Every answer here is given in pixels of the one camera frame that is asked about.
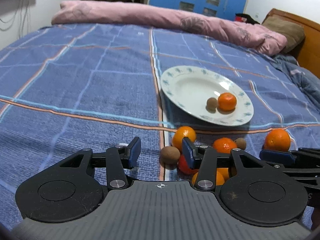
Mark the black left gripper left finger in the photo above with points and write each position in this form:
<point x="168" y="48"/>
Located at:
<point x="120" y="158"/>

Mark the blue grey crumpled blanket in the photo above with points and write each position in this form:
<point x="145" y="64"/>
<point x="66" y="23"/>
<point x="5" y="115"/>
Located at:
<point x="307" y="82"/>

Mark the red cherry tomato left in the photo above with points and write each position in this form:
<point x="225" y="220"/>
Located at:
<point x="184" y="168"/>

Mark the black red clothing heap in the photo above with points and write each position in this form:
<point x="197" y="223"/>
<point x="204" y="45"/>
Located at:
<point x="245" y="18"/>

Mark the blue plaid bed sheet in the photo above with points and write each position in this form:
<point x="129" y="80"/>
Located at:
<point x="72" y="86"/>

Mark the white floral ceramic plate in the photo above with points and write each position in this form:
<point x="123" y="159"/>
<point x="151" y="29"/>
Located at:
<point x="189" y="88"/>

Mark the large orange mandarin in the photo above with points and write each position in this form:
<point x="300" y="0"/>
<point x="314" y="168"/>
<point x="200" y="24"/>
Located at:
<point x="277" y="140"/>

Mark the red cherry tomato right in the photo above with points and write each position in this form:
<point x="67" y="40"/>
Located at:
<point x="224" y="172"/>

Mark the pink rolled duvet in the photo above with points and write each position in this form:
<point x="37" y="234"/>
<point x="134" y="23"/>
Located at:
<point x="253" y="36"/>

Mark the red cherry tomato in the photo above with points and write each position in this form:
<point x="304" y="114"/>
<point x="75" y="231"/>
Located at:
<point x="224" y="172"/>
<point x="184" y="168"/>

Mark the brown kiwi fruit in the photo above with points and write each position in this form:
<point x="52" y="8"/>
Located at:
<point x="170" y="155"/>

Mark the tan longan fruit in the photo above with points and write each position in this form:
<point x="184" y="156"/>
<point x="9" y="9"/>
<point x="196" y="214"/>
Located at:
<point x="241" y="143"/>

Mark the orange mandarin by gripper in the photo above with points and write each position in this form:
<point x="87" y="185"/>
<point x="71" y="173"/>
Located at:
<point x="224" y="145"/>

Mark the small brown longan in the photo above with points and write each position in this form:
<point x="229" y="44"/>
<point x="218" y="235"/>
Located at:
<point x="212" y="104"/>

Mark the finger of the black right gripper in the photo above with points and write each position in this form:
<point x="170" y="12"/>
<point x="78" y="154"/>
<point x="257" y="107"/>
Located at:
<point x="301" y="158"/>
<point x="308" y="177"/>

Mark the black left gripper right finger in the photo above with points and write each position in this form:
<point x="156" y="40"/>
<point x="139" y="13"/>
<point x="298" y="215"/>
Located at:
<point x="203" y="159"/>

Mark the brown pillow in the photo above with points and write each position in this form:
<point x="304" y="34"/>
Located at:
<point x="293" y="32"/>

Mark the small orange kumquat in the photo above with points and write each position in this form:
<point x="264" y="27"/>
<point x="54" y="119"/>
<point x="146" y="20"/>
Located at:
<point x="219" y="178"/>

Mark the wooden headboard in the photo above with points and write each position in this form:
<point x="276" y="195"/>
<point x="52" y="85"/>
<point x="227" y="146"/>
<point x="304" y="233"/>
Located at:
<point x="307" y="52"/>

